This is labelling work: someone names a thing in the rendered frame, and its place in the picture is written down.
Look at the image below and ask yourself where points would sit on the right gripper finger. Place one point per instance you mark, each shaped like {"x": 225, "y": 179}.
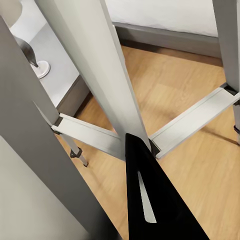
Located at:
{"x": 174, "y": 220}

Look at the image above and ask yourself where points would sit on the camera tripod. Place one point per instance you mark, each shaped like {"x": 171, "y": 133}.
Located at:
{"x": 42, "y": 194}

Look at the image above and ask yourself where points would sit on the table lamp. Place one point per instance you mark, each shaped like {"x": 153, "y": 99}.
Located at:
{"x": 11, "y": 10}

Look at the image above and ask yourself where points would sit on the bed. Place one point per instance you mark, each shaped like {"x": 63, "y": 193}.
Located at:
{"x": 186, "y": 25}

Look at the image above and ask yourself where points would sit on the nightstand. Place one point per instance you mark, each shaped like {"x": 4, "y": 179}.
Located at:
{"x": 63, "y": 83}

